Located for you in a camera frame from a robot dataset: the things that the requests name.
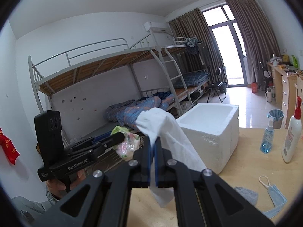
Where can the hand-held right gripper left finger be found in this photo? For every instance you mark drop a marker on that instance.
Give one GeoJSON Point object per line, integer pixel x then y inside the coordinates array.
{"type": "Point", "coordinates": [148, 163]}

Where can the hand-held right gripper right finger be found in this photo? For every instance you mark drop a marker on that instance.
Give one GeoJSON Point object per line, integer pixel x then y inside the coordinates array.
{"type": "Point", "coordinates": [156, 167]}

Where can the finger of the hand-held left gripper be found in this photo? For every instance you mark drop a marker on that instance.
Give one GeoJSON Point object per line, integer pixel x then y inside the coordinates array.
{"type": "Point", "coordinates": [102, 138]}
{"type": "Point", "coordinates": [116, 139]}

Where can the green pink plastic bag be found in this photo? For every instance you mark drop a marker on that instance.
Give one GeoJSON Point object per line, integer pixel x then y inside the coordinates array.
{"type": "Point", "coordinates": [129, 145]}

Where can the white tissue paper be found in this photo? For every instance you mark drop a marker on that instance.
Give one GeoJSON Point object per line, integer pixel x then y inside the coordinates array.
{"type": "Point", "coordinates": [165, 127]}

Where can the white foam box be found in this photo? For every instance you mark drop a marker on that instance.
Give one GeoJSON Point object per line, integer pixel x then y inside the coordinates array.
{"type": "Point", "coordinates": [213, 141]}

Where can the grey cloth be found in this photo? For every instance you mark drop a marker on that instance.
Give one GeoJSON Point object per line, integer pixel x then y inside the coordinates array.
{"type": "Point", "coordinates": [248, 194]}

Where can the blue face mask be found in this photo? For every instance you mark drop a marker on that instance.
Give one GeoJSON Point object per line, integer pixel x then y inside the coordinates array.
{"type": "Point", "coordinates": [278, 194]}

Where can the person's left forearm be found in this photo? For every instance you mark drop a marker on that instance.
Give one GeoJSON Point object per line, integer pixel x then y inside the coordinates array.
{"type": "Point", "coordinates": [30, 205]}

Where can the person's left hand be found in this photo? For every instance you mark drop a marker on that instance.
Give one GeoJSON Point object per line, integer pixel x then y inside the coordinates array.
{"type": "Point", "coordinates": [56, 185]}

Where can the blue orange quilt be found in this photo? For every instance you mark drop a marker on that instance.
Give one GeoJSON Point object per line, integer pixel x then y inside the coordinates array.
{"type": "Point", "coordinates": [132, 111]}

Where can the dark blue clothes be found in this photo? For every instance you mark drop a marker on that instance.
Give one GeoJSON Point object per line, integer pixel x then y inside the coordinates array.
{"type": "Point", "coordinates": [163, 95]}

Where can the grey metal bunk bed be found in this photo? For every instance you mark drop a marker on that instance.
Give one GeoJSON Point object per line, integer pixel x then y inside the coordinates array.
{"type": "Point", "coordinates": [180, 49]}
{"type": "Point", "coordinates": [94, 61]}

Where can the blue plaid bedding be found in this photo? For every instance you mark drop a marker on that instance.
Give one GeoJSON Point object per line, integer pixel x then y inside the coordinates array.
{"type": "Point", "coordinates": [191, 79]}

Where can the dark bucket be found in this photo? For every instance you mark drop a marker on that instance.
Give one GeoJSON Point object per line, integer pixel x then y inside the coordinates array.
{"type": "Point", "coordinates": [222, 88]}

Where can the black folding chair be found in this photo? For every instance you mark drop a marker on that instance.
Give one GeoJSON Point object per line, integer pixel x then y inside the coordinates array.
{"type": "Point", "coordinates": [216, 75]}

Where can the blue spray bottle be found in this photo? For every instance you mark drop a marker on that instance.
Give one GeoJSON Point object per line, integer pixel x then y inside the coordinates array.
{"type": "Point", "coordinates": [267, 141]}

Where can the dark hanging clothes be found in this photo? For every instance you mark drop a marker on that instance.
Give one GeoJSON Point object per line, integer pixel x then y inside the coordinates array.
{"type": "Point", "coordinates": [193, 49]}

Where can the white air conditioner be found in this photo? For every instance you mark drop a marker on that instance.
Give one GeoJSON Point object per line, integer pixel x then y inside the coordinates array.
{"type": "Point", "coordinates": [155, 26]}

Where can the orange bag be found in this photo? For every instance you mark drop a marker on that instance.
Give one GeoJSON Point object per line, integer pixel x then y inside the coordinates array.
{"type": "Point", "coordinates": [254, 88]}

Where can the brown curtain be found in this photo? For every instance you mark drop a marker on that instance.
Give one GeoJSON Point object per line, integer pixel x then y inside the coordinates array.
{"type": "Point", "coordinates": [191, 35]}
{"type": "Point", "coordinates": [253, 28]}

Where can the trash bin with blue bag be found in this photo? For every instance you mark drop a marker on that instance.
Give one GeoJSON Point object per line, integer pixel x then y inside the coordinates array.
{"type": "Point", "coordinates": [275, 118]}

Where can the white thermos jug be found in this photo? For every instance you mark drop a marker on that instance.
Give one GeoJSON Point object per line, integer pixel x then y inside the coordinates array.
{"type": "Point", "coordinates": [269, 95]}

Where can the white lotion pump bottle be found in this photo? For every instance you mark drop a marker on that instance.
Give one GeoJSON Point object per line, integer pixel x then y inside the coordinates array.
{"type": "Point", "coordinates": [291, 137]}

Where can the glass balcony door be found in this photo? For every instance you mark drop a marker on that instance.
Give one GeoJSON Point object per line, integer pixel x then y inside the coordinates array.
{"type": "Point", "coordinates": [227, 47]}

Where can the wooden desk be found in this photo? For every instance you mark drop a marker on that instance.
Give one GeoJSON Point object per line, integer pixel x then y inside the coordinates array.
{"type": "Point", "coordinates": [279, 80]}

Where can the green bottle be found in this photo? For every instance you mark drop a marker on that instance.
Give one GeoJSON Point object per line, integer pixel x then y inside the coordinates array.
{"type": "Point", "coordinates": [295, 61]}

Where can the red wall banner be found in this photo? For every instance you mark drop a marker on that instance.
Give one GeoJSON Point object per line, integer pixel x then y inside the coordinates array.
{"type": "Point", "coordinates": [7, 144]}

